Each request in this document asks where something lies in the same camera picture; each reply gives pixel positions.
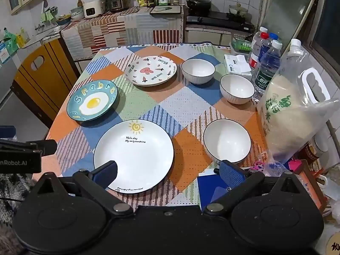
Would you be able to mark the glass pot with lid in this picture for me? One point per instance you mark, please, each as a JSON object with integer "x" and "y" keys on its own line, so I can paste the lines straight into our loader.
{"x": 238, "y": 10}

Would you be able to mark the green cloth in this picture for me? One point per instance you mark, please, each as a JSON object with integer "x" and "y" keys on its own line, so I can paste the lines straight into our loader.
{"x": 49, "y": 16}

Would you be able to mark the yellow wooden chair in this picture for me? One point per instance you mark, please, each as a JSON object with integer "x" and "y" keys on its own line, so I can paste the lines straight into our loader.
{"x": 53, "y": 79}

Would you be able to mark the patterned ceramic bowl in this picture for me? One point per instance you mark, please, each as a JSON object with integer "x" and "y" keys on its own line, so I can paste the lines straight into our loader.
{"x": 77, "y": 13}

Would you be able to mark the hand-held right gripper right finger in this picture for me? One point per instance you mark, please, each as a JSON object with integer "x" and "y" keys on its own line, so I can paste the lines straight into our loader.
{"x": 231, "y": 172}

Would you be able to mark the pink scissors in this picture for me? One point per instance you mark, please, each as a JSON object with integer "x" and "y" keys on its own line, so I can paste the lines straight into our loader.
{"x": 257, "y": 164}

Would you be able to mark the white tissue pack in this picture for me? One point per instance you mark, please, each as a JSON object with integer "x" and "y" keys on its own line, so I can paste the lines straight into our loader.
{"x": 236, "y": 65}

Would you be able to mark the white cap water bottle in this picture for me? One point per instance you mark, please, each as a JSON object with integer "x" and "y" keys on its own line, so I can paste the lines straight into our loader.
{"x": 256, "y": 41}

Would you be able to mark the black gas stove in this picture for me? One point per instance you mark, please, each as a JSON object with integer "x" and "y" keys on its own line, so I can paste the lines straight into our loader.
{"x": 217, "y": 21}

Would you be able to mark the striped counter cloth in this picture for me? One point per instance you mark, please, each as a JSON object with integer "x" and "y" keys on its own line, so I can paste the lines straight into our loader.
{"x": 119, "y": 32}

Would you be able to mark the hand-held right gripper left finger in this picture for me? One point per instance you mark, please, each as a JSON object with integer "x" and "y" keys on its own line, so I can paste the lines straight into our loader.
{"x": 106, "y": 170}

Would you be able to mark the white plate with sun print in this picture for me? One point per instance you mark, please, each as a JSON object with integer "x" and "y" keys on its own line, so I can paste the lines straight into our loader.
{"x": 138, "y": 159}

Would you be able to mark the white bowl with dark rim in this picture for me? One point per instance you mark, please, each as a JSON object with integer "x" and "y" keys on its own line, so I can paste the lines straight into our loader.
{"x": 236, "y": 89}
{"x": 198, "y": 70}
{"x": 227, "y": 140}

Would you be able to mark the blue basin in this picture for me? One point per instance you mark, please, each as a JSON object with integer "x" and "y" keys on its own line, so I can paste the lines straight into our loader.
{"x": 63, "y": 20}

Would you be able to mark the cutting board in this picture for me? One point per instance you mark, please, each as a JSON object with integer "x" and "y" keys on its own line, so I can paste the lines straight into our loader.
{"x": 175, "y": 11}

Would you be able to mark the black wok with lid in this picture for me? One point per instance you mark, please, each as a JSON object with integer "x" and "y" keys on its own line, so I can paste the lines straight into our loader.
{"x": 198, "y": 4}

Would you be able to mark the white plate with rabbit print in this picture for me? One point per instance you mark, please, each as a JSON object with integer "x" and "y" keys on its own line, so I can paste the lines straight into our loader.
{"x": 148, "y": 71}

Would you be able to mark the green plastic basket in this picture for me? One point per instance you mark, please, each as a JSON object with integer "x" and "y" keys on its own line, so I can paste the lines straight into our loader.
{"x": 241, "y": 45}

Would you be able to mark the blue cap water bottle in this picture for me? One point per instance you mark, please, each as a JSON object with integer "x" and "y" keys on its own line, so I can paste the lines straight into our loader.
{"x": 267, "y": 47}

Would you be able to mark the dark pressure cooker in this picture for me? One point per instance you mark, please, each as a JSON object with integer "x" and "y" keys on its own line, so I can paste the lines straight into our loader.
{"x": 117, "y": 1}

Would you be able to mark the white rice cooker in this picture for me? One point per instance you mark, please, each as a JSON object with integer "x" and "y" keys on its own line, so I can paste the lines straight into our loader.
{"x": 93, "y": 9}

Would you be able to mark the teal plate with egg print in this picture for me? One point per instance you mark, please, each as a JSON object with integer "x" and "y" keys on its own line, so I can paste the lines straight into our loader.
{"x": 91, "y": 102}

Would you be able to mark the blue notebook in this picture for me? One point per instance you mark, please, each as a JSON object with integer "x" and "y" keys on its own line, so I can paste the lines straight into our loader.
{"x": 209, "y": 188}

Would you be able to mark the grey furry cloth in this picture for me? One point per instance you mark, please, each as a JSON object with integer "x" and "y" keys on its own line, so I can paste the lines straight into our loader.
{"x": 13, "y": 188}

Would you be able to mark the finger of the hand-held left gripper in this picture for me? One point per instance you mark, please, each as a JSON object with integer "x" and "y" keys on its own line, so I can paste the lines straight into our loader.
{"x": 46, "y": 147}

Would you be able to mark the kitchen knife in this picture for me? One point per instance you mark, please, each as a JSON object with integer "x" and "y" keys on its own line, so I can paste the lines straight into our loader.
{"x": 163, "y": 9}

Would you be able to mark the clear plastic rice bag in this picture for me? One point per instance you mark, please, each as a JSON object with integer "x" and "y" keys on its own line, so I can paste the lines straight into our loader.
{"x": 292, "y": 111}

